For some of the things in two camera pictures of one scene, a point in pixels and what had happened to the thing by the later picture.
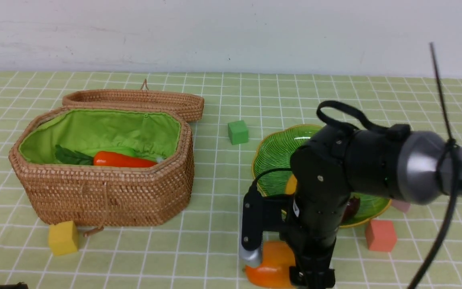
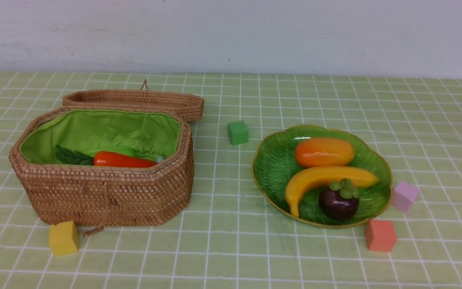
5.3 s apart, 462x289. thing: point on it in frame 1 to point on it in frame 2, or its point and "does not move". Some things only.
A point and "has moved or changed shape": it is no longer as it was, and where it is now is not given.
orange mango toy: x=274 y=271 has moved or changed shape
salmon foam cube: x=381 y=235 does not move
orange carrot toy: x=105 y=158 does not move
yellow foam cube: x=63 y=237 does not move
